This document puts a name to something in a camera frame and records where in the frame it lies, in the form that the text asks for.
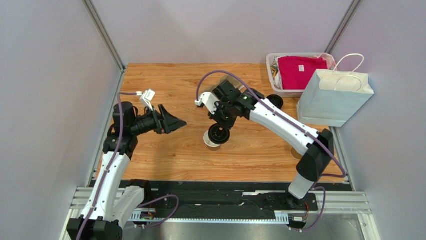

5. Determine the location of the stack of black lids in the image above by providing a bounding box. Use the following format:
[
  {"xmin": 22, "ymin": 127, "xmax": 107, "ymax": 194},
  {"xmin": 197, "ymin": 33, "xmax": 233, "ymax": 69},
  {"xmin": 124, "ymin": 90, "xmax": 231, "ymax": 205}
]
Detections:
[{"xmin": 266, "ymin": 94, "xmax": 284, "ymax": 110}]

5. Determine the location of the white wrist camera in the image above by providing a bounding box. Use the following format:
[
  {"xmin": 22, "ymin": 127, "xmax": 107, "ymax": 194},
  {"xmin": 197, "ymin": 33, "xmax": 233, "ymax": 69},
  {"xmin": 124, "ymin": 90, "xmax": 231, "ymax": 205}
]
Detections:
[
  {"xmin": 135, "ymin": 89, "xmax": 156, "ymax": 111},
  {"xmin": 194, "ymin": 92, "xmax": 220, "ymax": 115}
]

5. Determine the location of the cardboard cup carrier tray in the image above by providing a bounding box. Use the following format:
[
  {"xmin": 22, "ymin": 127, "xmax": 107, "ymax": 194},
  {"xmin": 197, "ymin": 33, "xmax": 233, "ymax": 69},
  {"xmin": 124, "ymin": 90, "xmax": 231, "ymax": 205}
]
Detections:
[{"xmin": 201, "ymin": 74, "xmax": 245, "ymax": 93}]

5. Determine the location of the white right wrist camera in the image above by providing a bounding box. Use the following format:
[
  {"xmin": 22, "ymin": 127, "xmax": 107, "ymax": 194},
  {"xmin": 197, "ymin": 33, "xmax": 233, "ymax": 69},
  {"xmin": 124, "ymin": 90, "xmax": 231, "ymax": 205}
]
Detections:
[{"xmin": 194, "ymin": 92, "xmax": 220, "ymax": 115}]

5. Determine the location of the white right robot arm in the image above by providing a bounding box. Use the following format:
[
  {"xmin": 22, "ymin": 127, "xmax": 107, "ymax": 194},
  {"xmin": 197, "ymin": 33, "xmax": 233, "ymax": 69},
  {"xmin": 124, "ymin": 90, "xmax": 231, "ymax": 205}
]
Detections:
[{"xmin": 196, "ymin": 80, "xmax": 334, "ymax": 200}]

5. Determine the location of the stack of paper cups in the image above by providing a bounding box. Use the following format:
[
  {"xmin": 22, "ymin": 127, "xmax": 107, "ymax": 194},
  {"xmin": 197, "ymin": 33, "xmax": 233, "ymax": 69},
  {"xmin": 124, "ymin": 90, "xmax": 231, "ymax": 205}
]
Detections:
[{"xmin": 290, "ymin": 147, "xmax": 303, "ymax": 160}]

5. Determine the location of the light blue paper bag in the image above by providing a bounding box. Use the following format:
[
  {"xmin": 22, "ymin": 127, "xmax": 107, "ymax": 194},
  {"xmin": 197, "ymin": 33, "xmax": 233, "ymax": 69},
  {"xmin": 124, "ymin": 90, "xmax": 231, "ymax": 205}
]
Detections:
[{"xmin": 296, "ymin": 53, "xmax": 375, "ymax": 128}]

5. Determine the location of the pink folded cloth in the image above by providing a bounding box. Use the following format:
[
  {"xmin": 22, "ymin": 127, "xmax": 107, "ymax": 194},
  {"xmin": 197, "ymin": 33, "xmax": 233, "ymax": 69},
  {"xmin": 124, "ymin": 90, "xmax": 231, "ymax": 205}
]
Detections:
[{"xmin": 277, "ymin": 56, "xmax": 328, "ymax": 90}]

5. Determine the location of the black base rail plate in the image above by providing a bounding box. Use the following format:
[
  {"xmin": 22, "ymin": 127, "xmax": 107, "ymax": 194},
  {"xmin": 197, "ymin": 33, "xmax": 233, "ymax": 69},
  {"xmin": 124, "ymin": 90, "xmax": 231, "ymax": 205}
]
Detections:
[{"xmin": 89, "ymin": 179, "xmax": 354, "ymax": 221}]

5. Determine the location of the aluminium corner post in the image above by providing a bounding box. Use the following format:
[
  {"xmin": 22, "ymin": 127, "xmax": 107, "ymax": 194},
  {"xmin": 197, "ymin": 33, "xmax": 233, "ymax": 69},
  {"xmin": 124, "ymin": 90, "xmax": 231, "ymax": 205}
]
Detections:
[
  {"xmin": 82, "ymin": 0, "xmax": 126, "ymax": 73},
  {"xmin": 325, "ymin": 0, "xmax": 363, "ymax": 54}
]

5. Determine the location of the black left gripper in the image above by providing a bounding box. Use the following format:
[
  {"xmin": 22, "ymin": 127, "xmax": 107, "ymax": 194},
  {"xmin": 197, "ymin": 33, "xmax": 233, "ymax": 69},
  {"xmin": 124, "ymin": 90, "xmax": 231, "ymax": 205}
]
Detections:
[{"xmin": 129, "ymin": 104, "xmax": 186, "ymax": 136}]

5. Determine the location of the black cup lid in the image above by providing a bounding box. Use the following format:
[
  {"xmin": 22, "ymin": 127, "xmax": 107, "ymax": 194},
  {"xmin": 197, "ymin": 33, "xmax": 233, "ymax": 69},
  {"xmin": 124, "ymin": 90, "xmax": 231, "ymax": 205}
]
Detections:
[{"xmin": 207, "ymin": 123, "xmax": 231, "ymax": 145}]

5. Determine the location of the white plastic basket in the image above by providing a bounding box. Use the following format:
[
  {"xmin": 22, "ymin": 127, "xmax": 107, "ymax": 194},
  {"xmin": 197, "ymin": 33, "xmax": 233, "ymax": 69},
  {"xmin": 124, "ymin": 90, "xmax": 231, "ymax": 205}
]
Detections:
[{"xmin": 266, "ymin": 52, "xmax": 337, "ymax": 98}]

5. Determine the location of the right aluminium corner post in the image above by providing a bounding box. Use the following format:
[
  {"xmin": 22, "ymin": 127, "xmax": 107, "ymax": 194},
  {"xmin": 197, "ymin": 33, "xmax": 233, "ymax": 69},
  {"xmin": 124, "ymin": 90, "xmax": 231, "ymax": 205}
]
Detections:
[{"xmin": 325, "ymin": 0, "xmax": 363, "ymax": 54}]

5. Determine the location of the single paper cup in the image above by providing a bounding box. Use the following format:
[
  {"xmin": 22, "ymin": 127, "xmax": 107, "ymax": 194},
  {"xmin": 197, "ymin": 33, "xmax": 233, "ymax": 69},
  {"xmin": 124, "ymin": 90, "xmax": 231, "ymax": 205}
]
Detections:
[{"xmin": 203, "ymin": 131, "xmax": 222, "ymax": 152}]

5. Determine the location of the left aluminium corner post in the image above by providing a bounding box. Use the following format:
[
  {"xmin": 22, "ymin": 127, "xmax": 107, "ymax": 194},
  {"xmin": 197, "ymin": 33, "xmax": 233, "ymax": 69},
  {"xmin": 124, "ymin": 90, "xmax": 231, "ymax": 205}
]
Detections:
[{"xmin": 82, "ymin": 0, "xmax": 126, "ymax": 73}]

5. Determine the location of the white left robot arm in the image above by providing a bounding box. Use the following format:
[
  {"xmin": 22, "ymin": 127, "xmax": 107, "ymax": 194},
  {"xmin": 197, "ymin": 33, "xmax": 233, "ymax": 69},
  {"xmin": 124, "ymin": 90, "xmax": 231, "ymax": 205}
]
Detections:
[{"xmin": 66, "ymin": 101, "xmax": 187, "ymax": 240}]

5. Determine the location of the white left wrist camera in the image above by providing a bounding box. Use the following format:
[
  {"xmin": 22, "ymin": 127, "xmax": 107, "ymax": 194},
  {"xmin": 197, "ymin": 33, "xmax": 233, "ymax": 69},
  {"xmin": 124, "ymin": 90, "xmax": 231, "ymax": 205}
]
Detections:
[{"xmin": 135, "ymin": 89, "xmax": 156, "ymax": 111}]

